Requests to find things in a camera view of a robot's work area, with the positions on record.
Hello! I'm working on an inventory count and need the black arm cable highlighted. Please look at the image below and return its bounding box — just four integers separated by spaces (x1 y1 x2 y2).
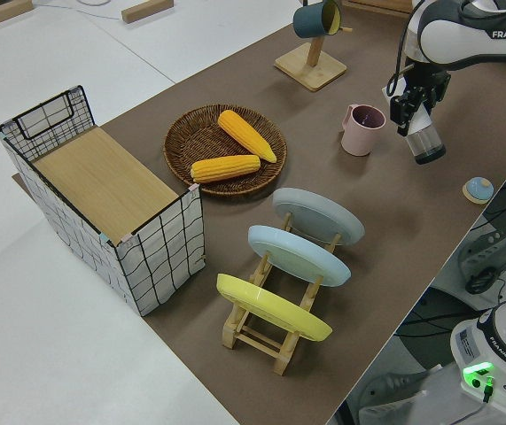
386 0 426 97

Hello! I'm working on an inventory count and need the wire grid box wooden lid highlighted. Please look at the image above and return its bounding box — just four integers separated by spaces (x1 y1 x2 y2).
0 83 206 318

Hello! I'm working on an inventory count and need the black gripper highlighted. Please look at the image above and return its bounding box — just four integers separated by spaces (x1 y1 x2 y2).
389 61 452 136

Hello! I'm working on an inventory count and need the yellow plate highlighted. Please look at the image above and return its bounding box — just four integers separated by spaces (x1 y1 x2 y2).
215 273 334 343

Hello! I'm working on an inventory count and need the dark blue mug yellow inside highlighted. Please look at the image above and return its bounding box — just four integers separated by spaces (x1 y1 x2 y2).
292 0 344 40

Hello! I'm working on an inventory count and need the wooden mug tree stand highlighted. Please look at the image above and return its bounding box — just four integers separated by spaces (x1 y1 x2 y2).
274 0 354 92

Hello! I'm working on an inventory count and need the wooden cabinet box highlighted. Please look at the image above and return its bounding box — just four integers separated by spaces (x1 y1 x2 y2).
343 0 416 19

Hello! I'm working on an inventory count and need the grey plate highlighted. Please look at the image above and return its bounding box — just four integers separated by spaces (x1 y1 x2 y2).
272 187 365 249

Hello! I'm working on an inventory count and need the small blue bottle top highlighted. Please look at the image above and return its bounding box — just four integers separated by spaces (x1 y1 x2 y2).
462 176 495 205

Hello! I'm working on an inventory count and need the white bottle with clear base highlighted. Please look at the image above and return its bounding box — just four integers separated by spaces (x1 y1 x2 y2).
382 83 448 166

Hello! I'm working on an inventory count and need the light blue plate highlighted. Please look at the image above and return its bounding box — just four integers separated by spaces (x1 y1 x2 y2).
247 225 352 288

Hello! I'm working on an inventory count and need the yellow corn cob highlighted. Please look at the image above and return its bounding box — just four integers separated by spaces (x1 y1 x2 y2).
217 110 278 164
190 154 262 184

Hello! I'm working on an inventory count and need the round brown wicker basket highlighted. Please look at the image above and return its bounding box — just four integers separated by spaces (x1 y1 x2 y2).
162 104 288 199

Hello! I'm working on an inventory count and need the thin white cable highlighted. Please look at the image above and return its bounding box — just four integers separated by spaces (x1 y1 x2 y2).
35 0 123 21

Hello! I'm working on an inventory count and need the pink mug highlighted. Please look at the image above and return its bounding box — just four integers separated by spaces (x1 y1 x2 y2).
339 104 387 157

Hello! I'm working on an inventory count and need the wooden plate rack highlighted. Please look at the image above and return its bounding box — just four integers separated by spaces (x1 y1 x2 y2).
221 211 342 376

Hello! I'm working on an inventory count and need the brown table mat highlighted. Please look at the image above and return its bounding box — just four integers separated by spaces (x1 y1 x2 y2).
11 0 506 425

